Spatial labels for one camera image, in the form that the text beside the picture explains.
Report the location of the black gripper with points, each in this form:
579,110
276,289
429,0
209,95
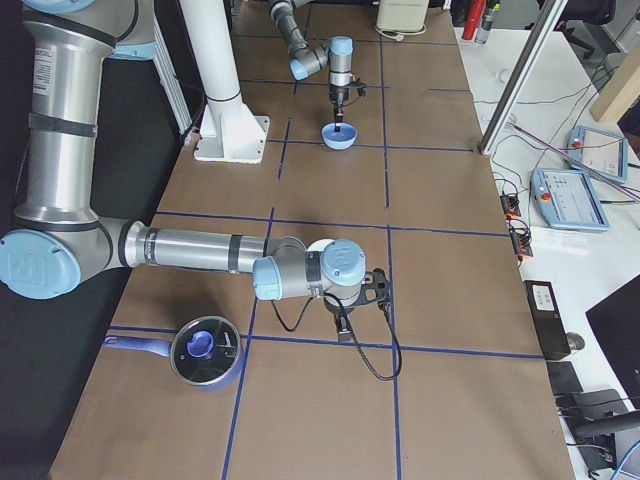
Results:
338,95
339,310

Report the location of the blue bowl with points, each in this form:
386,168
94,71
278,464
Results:
339,139

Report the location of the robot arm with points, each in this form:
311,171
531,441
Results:
139,175
306,61

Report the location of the silver toaster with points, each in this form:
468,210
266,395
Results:
402,16

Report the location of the blue saucepan with lid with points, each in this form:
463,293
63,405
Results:
206,353

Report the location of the red bottle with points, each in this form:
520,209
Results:
473,18

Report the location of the black box with label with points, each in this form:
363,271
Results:
546,319

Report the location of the near teach pendant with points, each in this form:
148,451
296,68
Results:
567,200

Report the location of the teach pendant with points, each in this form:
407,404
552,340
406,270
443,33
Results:
604,152
567,200

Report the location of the far teach pendant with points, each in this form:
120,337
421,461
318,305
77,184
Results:
604,152

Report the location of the white power plug with cable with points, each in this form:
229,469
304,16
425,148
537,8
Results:
396,36

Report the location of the white pedestal column with base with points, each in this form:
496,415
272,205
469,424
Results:
229,131

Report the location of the aluminium frame post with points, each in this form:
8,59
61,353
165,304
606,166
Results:
548,18

